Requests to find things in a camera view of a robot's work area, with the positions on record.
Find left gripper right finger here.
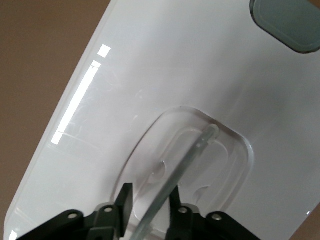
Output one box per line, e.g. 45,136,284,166
166,186,256,240

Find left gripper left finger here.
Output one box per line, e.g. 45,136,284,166
14,183,133,240

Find white box lid grey latches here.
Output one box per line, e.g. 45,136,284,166
4,0,320,240

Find brown table cover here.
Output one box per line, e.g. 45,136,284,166
0,0,116,240

